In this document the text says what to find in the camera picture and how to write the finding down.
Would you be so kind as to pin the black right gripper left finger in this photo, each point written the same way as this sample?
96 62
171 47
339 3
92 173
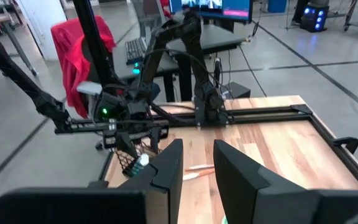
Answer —
166 193

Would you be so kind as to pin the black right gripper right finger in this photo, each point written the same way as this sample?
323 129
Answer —
244 193

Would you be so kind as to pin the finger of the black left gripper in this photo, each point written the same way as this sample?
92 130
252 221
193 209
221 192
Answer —
155 140
127 144

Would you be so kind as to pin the orange and white toothbrush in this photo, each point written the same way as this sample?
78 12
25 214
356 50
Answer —
197 175
199 167

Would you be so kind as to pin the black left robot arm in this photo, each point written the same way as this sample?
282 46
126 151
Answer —
194 46

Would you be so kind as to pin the black mesh caddy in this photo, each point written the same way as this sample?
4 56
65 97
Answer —
124 161

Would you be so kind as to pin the green and white toothbrush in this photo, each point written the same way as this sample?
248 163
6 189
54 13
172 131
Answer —
224 221

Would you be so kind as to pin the black keyboard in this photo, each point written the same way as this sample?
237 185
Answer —
135 49

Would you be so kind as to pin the red cloth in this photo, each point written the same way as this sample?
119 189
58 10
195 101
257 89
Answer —
70 56

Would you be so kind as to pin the black upright pole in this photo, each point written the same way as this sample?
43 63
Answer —
92 40

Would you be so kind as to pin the black computer box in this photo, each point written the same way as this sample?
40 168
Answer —
236 90

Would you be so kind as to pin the black slanted strut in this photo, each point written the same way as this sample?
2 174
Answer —
11 71

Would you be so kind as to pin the dark office desk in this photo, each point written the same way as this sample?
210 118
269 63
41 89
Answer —
210 39

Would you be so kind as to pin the monitor with blue pink screen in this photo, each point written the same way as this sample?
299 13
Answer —
210 7

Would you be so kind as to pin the blue bin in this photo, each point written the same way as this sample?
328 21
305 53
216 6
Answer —
277 5

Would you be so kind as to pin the computer tower with blue lights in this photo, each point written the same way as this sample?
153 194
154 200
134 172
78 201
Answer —
314 17

